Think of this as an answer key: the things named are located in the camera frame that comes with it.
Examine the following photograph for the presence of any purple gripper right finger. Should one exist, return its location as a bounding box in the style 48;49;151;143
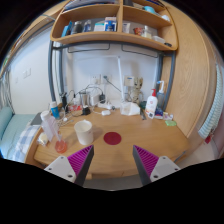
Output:
133;145;180;186

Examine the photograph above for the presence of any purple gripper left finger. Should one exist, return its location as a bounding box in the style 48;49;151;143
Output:
45;145;94;186

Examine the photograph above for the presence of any clear plastic bottle white cap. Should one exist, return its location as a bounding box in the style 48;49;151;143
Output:
40;111;67;153

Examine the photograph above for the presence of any white paper cup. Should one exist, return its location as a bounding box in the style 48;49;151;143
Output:
74;120;93;145

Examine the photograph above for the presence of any small yellow white packet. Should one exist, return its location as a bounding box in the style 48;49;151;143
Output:
37;133;48;146

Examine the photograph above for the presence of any dark red round coaster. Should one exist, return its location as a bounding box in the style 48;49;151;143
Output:
104;132;121;145

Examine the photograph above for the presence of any green sticky note pad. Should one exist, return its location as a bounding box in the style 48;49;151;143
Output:
165;120;177;126

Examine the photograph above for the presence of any black charger adapter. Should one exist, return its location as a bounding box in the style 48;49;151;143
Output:
82;106;91;115

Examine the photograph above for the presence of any white pump lotion bottle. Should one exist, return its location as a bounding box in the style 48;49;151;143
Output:
145;89;158;119

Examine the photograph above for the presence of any white tissue pack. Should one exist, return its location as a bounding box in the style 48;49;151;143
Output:
120;102;140;116

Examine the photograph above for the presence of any bed with checkered blanket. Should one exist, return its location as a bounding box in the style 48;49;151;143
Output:
0;107;39;162

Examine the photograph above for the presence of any clear spray bottle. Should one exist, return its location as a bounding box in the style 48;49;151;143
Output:
157;80;164;108

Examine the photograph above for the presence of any groot figurine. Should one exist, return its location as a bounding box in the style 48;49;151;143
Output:
131;77;143;103

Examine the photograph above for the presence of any wooden wall shelf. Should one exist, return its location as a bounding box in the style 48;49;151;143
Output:
50;0;178;51

